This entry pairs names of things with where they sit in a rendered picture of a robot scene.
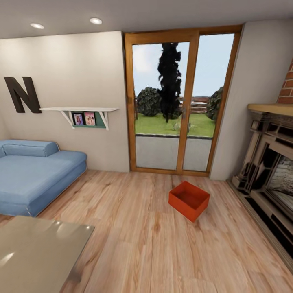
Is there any storage box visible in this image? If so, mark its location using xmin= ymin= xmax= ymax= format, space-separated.
xmin=169 ymin=181 xmax=210 ymax=222

